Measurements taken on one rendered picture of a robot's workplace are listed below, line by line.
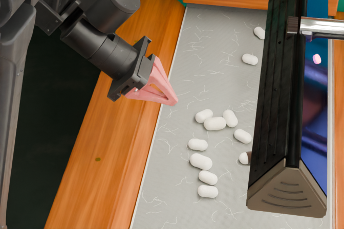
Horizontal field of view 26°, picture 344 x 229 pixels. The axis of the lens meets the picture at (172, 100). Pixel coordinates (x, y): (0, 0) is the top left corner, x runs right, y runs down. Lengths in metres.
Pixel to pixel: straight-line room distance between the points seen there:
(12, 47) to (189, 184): 0.64
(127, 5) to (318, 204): 0.43
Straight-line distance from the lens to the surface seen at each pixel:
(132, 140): 1.23
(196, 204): 1.16
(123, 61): 1.10
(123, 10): 1.04
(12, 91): 0.65
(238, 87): 1.37
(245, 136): 1.25
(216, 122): 1.26
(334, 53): 1.43
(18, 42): 0.61
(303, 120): 0.77
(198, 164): 1.20
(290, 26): 0.89
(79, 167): 1.19
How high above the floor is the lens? 1.63
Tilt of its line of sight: 42 degrees down
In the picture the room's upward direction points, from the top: straight up
